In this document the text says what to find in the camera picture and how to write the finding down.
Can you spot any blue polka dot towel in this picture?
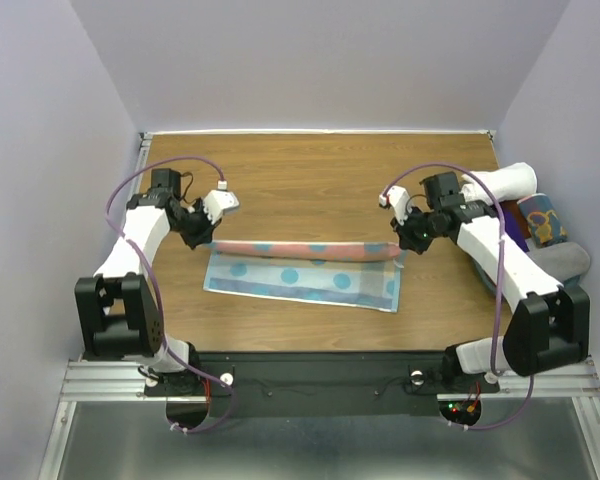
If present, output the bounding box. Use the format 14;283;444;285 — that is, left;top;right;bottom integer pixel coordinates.
203;240;406;313

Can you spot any yellow and blue cartoon towel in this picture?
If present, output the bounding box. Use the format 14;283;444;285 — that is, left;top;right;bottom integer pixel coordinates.
517;193;568;248

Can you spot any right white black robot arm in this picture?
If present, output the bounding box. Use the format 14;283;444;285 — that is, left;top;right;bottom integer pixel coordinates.
379;163;590;390

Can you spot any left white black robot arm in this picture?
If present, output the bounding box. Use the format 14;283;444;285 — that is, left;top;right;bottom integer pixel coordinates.
74;168;239;394

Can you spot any purple rolled towel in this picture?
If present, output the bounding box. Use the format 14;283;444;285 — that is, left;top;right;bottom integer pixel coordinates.
503;210;529;252

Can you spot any white rolled towel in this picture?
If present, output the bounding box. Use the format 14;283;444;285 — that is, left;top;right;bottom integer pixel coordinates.
461;162;538;205

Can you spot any grey rolled towel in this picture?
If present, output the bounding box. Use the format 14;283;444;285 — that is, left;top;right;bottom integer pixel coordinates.
527;242;591;285

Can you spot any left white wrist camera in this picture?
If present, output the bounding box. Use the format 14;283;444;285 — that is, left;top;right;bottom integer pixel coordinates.
203;190;240;225

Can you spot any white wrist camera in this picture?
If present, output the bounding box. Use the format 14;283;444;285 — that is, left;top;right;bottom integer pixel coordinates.
203;190;240;225
379;185;411;225

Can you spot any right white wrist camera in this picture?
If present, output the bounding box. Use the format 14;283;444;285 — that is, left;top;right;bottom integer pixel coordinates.
379;185;411;225

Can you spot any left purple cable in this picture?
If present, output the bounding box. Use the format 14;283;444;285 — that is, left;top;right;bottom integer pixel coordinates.
104;157;237;435

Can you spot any purple cable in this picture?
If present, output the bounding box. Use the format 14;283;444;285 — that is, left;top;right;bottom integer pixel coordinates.
379;162;535;432
104;157;237;435

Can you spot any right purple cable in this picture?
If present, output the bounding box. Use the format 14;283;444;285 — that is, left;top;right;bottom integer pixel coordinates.
379;162;535;432

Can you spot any black mounting base plate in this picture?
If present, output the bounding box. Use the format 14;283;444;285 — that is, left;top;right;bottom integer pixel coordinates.
82;351;501;419

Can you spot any aluminium extrusion frame rail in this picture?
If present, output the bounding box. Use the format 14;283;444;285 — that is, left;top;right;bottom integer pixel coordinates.
43;134;600;479

